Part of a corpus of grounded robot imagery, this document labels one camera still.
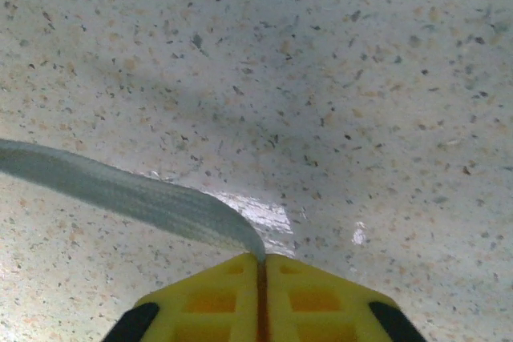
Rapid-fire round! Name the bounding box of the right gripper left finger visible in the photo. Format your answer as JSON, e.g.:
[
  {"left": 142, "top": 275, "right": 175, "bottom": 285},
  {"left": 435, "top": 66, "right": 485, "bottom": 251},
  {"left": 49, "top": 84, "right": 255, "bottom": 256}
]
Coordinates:
[{"left": 102, "top": 252, "right": 261, "bottom": 342}]

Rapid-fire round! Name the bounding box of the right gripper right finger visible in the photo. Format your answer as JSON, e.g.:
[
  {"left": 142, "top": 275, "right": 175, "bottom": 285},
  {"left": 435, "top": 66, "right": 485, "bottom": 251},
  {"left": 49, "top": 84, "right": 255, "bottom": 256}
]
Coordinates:
[{"left": 263, "top": 253, "right": 426, "bottom": 342}]

